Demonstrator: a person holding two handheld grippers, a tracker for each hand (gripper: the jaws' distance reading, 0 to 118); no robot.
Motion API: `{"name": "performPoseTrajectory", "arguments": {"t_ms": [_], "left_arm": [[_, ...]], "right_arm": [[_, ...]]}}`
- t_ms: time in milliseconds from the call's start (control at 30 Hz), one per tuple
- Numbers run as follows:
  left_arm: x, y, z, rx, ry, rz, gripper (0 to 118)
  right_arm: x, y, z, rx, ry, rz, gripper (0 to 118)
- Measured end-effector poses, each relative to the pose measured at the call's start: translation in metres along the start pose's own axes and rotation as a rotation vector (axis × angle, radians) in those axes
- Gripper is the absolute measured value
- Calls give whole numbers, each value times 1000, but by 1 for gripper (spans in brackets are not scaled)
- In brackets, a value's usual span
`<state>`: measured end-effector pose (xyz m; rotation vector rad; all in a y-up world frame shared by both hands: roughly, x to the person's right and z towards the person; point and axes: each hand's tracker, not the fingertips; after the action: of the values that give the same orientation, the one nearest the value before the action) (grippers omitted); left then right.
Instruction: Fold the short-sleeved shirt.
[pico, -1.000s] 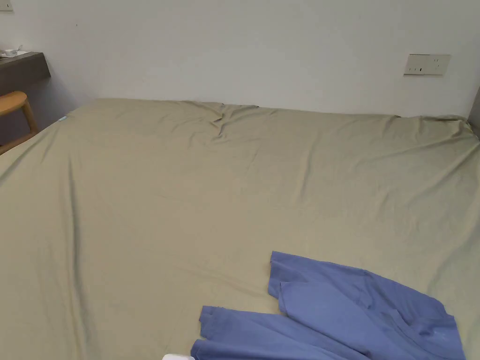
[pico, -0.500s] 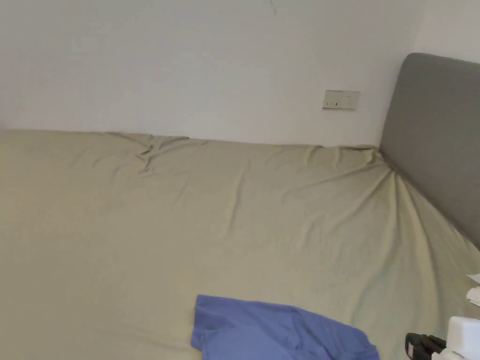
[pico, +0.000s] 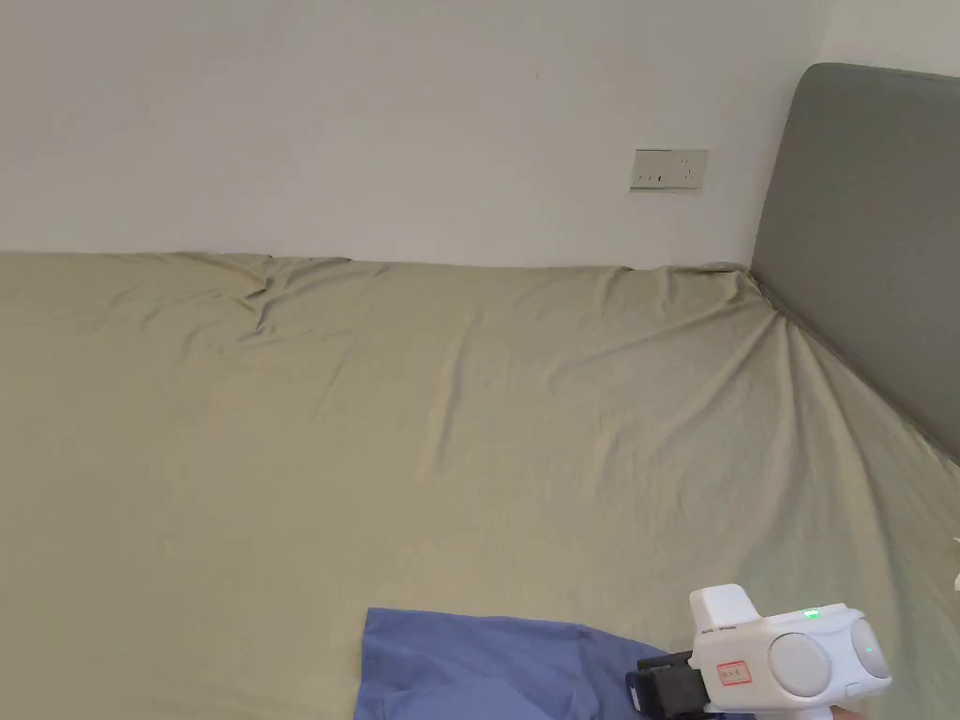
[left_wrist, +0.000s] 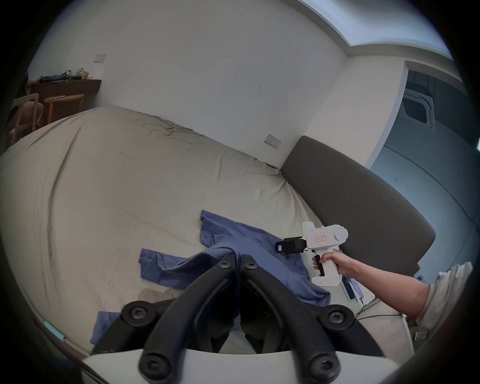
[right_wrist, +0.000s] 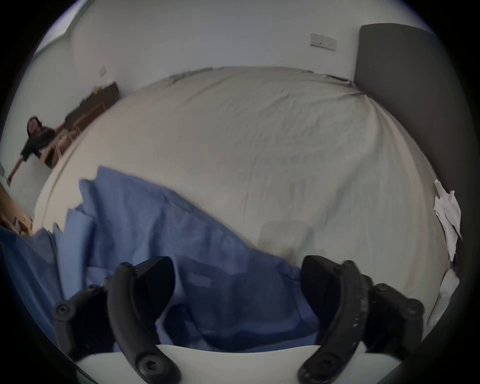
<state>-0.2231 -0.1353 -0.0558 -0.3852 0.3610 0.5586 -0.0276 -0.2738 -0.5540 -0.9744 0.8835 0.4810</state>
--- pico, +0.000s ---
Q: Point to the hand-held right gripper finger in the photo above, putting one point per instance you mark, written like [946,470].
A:
[634,691]

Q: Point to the blue garment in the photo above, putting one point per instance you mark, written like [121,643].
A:
[480,667]

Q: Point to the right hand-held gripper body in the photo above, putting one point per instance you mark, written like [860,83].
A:
[780,660]

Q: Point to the bed with beige sheet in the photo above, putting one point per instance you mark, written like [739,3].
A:
[315,450]

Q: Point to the grey padded headboard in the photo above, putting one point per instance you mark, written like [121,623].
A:
[862,247]

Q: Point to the white wall socket plate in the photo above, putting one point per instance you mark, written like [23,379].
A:
[669,170]

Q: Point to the person's right hand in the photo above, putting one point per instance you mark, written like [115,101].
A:
[851,716]

